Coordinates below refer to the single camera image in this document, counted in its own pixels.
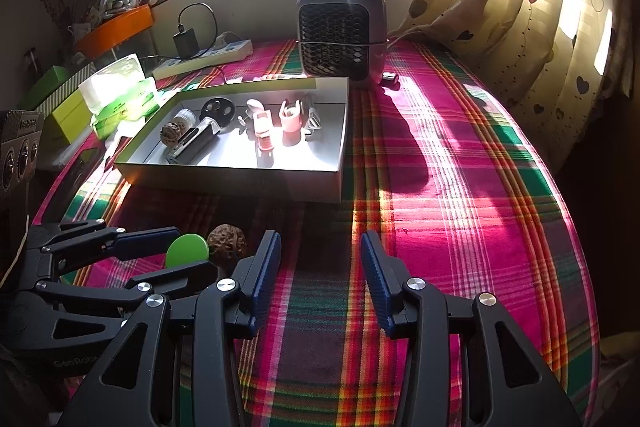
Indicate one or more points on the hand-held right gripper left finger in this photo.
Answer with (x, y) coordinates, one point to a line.
(265, 277)

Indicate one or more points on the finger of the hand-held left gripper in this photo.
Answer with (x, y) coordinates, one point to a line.
(145, 241)
(185, 274)

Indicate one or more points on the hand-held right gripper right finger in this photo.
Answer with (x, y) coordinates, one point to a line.
(376, 282)

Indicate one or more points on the green round disc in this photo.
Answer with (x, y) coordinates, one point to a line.
(187, 249)

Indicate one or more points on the brown walnut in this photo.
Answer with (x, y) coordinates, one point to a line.
(227, 244)
(170, 132)

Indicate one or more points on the white cardboard box tray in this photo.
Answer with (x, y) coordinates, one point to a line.
(235, 179)

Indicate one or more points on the black round disc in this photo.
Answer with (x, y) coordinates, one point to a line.
(218, 109)

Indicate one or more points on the pink plastic clip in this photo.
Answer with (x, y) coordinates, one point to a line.
(291, 122)

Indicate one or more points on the plaid cloth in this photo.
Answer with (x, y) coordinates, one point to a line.
(450, 207)

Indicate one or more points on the black cylindrical device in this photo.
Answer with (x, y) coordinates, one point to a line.
(192, 139)

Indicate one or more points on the pink thread spool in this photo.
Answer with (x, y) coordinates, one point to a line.
(267, 147)

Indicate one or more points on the small clear bottle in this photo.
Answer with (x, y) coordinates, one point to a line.
(186, 117)

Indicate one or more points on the green tissue pack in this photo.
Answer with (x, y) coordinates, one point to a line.
(125, 102)

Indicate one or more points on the lime green box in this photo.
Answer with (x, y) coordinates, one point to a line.
(65, 117)

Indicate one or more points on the pink hair clip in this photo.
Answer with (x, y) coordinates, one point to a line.
(262, 124)

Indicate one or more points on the small white pin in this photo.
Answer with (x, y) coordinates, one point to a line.
(243, 121)

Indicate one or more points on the white grey clip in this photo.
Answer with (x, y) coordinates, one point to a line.
(312, 117)

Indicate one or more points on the green striped box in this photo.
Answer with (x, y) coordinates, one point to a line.
(50, 82)

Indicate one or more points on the white power strip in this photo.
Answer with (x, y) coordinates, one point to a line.
(200, 59)

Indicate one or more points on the black charger adapter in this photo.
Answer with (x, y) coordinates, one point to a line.
(184, 42)

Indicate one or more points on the small silver plug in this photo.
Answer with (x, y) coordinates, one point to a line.
(390, 79)

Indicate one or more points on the orange box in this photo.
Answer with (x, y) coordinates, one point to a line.
(115, 32)

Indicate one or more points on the white plug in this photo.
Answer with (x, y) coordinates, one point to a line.
(222, 44)

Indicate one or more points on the grey desktop fan heater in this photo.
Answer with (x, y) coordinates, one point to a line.
(330, 32)

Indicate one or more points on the cream heart print curtain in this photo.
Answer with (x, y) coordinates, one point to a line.
(525, 7)

